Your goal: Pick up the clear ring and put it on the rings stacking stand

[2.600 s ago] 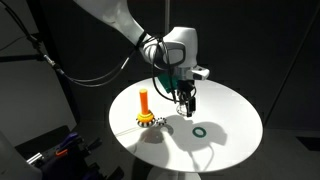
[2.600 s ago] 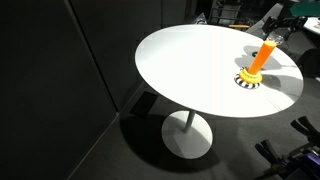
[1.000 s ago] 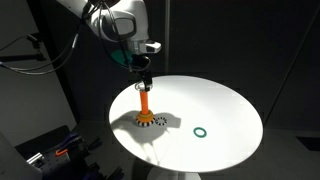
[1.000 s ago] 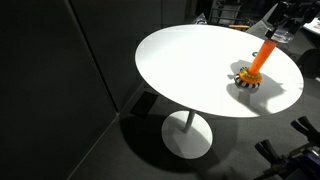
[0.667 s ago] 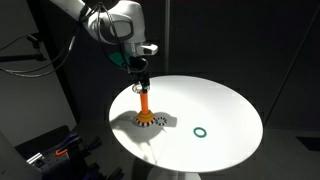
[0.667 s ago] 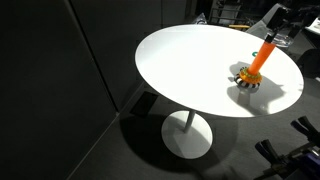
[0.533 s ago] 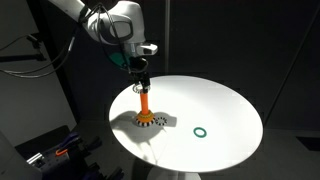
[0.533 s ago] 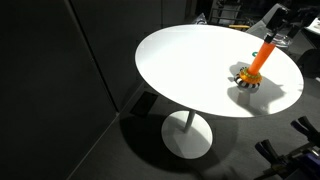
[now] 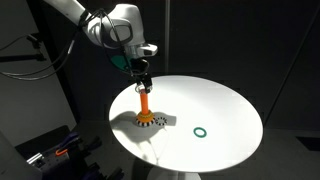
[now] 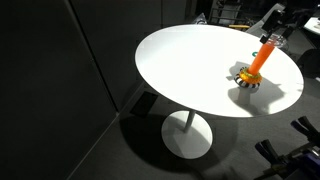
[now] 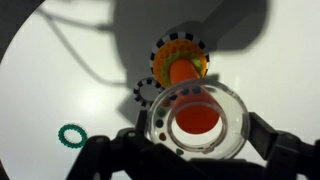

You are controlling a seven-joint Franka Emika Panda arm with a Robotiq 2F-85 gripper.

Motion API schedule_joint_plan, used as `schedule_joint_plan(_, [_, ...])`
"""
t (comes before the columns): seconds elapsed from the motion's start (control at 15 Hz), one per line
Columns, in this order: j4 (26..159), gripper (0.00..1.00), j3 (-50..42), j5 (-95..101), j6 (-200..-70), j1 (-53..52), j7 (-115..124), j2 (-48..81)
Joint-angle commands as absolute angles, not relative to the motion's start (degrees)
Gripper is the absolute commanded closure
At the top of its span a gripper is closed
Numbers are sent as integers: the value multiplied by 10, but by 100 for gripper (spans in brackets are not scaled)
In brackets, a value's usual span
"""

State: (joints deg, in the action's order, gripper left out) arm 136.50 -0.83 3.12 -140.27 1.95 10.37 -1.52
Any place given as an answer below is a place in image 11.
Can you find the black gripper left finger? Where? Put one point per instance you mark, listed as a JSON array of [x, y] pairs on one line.
[[141, 120]]

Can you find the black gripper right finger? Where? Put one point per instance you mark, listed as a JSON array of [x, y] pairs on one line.
[[263, 133]]

